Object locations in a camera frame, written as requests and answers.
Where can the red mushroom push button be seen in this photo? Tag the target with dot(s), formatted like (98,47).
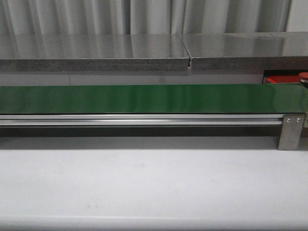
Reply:
(303,76)

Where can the grey stone countertop shelf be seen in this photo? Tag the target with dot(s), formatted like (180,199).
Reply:
(196,52)

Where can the green conveyor belt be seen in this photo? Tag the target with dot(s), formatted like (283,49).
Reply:
(155,99)

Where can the red plastic tray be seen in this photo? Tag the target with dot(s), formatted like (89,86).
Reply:
(279,79)

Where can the grey pleated curtain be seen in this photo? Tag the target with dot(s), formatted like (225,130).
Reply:
(21,17)

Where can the steel conveyor support bracket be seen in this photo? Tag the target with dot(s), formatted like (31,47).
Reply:
(292,126)

